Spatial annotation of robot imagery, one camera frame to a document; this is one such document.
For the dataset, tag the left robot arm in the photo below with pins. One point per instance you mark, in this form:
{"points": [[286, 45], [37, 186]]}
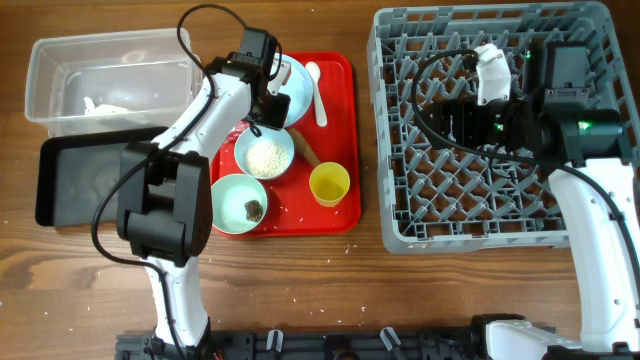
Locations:
{"points": [[164, 193]]}

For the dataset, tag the brown sweet potato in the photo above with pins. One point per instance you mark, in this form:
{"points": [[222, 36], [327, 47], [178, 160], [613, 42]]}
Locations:
{"points": [[303, 148]]}

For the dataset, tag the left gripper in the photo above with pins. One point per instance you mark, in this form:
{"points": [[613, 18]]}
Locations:
{"points": [[274, 121]]}

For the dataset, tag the light blue rice bowl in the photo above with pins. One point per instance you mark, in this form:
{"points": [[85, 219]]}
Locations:
{"points": [[248, 137]]}

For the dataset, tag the red snack wrapper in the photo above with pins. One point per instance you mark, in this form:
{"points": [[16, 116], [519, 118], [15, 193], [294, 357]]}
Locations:
{"points": [[236, 131]]}

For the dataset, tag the dark mushroom scrap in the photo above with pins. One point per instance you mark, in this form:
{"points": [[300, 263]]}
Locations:
{"points": [[254, 211]]}

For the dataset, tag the white tissue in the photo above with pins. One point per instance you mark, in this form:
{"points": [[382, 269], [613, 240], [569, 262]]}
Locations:
{"points": [[106, 110]]}

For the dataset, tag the clear plastic waste bin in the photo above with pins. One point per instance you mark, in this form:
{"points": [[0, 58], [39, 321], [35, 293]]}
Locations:
{"points": [[145, 71]]}

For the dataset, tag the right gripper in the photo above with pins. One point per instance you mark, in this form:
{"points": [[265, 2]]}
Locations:
{"points": [[463, 110]]}

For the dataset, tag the large light blue plate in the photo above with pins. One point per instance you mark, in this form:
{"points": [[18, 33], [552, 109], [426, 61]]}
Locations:
{"points": [[299, 88]]}

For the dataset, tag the black food waste tray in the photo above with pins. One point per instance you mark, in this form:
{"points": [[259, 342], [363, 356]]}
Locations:
{"points": [[76, 171]]}

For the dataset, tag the white rice pile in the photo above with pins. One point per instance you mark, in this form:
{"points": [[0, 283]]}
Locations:
{"points": [[266, 159]]}

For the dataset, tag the grey dishwasher rack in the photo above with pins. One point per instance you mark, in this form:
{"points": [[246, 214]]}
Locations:
{"points": [[445, 201]]}

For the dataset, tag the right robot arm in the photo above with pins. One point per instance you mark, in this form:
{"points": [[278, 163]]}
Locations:
{"points": [[587, 156]]}

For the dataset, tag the yellow plastic cup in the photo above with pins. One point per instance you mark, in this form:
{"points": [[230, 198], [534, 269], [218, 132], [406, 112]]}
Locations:
{"points": [[329, 183]]}

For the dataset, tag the red serving tray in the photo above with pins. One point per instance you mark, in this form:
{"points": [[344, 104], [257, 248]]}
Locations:
{"points": [[292, 209]]}

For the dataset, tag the mint green bowl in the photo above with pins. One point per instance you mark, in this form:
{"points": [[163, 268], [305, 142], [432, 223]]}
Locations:
{"points": [[229, 194]]}

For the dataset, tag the white plastic spoon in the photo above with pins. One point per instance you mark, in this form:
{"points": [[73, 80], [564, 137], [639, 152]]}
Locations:
{"points": [[320, 112]]}

